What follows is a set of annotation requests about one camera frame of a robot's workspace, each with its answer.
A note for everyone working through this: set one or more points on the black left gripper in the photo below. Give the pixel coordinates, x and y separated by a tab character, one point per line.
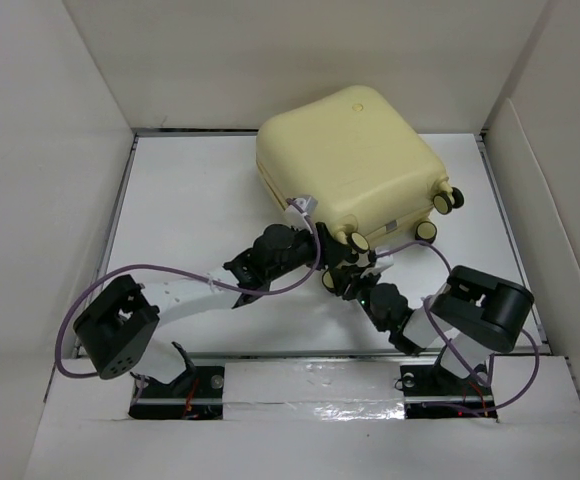
330	251

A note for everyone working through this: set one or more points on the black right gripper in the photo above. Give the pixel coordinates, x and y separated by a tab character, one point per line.
350	275

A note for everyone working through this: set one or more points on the yellow hard-shell suitcase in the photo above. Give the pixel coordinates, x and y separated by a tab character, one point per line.
369	170

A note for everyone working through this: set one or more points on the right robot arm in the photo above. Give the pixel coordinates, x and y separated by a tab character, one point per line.
475	314

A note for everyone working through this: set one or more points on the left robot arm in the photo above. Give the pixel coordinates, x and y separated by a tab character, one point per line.
116	328

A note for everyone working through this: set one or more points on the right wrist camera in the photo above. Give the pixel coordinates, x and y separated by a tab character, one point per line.
380	265

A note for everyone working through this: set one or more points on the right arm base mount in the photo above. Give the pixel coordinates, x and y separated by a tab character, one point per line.
431	393

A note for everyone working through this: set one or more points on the metal rail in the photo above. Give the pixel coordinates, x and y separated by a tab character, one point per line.
391	355

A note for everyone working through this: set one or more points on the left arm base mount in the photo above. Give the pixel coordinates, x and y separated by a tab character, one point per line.
196	394

